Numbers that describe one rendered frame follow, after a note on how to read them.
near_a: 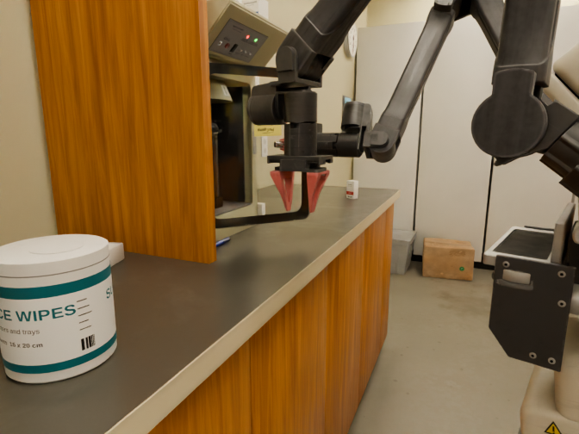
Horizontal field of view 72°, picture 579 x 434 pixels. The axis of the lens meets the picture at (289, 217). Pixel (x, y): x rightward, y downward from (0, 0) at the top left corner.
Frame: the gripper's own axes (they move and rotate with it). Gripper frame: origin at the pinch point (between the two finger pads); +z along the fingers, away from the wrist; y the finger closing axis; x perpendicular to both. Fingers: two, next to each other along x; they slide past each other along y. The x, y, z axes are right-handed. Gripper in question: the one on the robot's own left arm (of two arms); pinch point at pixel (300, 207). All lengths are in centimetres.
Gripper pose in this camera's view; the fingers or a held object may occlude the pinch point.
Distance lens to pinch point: 71.7
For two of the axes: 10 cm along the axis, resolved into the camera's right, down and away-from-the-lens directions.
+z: 0.0, 9.8, 2.0
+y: -9.2, -0.8, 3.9
